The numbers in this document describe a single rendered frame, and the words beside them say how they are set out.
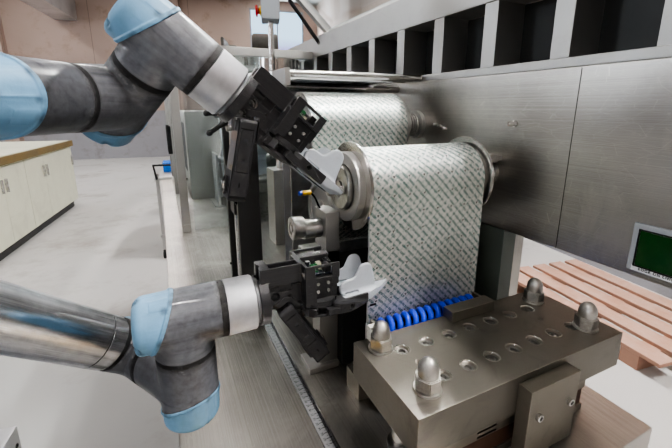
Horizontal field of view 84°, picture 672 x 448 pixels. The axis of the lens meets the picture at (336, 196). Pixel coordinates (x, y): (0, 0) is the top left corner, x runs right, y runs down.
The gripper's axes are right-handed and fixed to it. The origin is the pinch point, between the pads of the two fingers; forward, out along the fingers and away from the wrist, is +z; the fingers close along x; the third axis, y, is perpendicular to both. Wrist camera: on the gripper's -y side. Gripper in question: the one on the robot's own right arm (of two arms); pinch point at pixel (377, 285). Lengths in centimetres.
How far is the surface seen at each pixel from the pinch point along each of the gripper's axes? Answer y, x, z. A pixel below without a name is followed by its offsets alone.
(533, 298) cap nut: -5.2, -7.9, 28.3
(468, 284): -4.2, -0.3, 20.0
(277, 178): 5, 74, 5
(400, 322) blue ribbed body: -5.6, -3.5, 2.4
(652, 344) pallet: -100, 41, 206
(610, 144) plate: 23.1, -15.3, 30.1
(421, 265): 1.9, -0.3, 8.6
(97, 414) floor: -109, 128, -69
